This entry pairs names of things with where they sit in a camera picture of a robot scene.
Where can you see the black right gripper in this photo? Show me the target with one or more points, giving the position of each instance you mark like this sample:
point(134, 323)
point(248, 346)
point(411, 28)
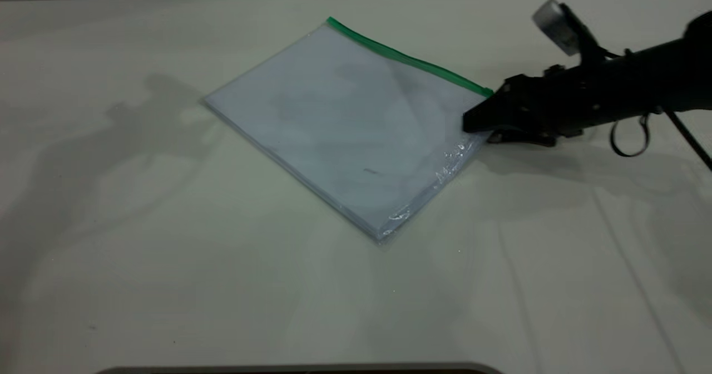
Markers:
point(548, 104)

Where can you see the clear plastic bag green zipper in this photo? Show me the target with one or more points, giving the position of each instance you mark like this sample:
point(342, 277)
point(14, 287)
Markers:
point(345, 118)

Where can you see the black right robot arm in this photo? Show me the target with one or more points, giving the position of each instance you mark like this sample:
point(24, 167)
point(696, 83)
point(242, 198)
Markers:
point(645, 79)

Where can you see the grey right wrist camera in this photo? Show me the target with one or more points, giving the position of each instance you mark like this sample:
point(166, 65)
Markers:
point(556, 23)

